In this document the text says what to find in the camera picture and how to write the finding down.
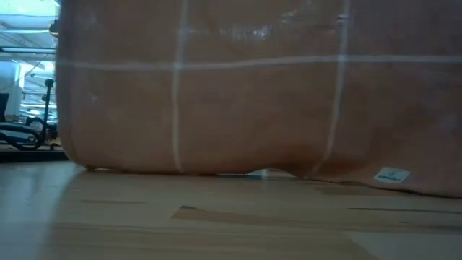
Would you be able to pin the pink towel with white lines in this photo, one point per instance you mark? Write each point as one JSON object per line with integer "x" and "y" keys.
{"x": 252, "y": 108}

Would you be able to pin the black tripod stand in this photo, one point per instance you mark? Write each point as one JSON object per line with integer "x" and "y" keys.
{"x": 49, "y": 83}

